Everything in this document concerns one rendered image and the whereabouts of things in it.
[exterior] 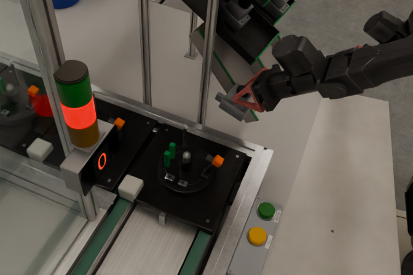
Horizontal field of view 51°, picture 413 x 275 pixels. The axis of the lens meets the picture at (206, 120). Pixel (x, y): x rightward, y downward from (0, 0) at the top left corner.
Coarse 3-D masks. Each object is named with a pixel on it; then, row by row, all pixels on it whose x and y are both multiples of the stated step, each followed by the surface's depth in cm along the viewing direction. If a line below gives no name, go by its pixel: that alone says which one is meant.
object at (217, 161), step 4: (208, 156) 98; (216, 156) 97; (208, 160) 98; (212, 160) 98; (216, 160) 97; (220, 160) 97; (212, 164) 98; (216, 164) 97; (220, 164) 97; (208, 168) 100; (212, 168) 99; (204, 172) 102; (208, 172) 101
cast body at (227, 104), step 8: (232, 88) 98; (240, 88) 97; (216, 96) 102; (224, 96) 100; (232, 96) 97; (248, 96) 97; (224, 104) 99; (232, 104) 98; (232, 112) 100; (240, 112) 98; (240, 120) 100
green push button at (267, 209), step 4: (260, 204) 102; (264, 204) 102; (268, 204) 102; (260, 208) 101; (264, 208) 101; (268, 208) 101; (272, 208) 101; (260, 212) 100; (264, 212) 100; (268, 212) 100; (272, 212) 100; (264, 216) 100; (268, 216) 100; (272, 216) 100
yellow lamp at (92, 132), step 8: (96, 120) 72; (72, 128) 70; (88, 128) 70; (96, 128) 72; (72, 136) 71; (80, 136) 71; (88, 136) 71; (96, 136) 73; (80, 144) 72; (88, 144) 73
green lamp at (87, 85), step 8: (56, 80) 62; (88, 80) 64; (64, 88) 62; (72, 88) 62; (80, 88) 63; (88, 88) 65; (64, 96) 64; (72, 96) 64; (80, 96) 64; (88, 96) 66; (64, 104) 65; (72, 104) 65; (80, 104) 65
